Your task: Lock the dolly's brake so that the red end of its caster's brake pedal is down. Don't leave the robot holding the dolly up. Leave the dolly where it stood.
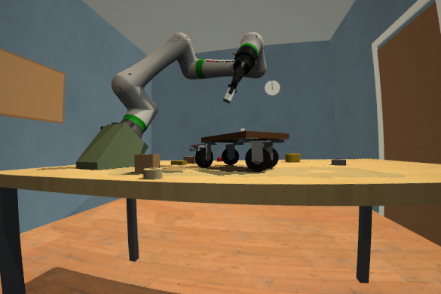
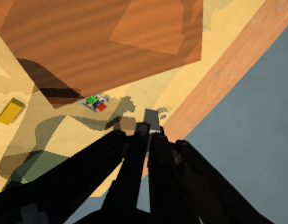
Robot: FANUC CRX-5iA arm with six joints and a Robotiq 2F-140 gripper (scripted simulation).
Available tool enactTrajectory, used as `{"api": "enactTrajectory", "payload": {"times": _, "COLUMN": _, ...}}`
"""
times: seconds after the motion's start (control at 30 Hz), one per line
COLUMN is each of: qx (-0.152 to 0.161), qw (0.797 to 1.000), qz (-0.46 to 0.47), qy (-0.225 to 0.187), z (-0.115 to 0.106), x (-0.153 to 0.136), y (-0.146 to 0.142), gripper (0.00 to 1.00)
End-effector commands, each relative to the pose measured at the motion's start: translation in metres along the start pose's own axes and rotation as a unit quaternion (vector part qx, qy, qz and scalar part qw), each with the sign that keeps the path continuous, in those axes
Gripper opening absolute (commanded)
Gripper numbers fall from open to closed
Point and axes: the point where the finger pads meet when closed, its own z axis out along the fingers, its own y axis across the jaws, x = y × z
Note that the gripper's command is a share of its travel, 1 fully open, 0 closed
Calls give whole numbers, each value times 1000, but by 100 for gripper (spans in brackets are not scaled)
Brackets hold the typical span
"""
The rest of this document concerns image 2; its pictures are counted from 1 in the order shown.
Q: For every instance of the wooden dolly with caster wheels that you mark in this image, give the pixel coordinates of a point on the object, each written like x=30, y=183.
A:
x=75, y=49

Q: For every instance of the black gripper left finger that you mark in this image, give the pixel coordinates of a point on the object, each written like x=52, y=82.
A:
x=54, y=196

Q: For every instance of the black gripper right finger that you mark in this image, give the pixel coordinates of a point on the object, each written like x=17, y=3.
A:
x=215, y=199

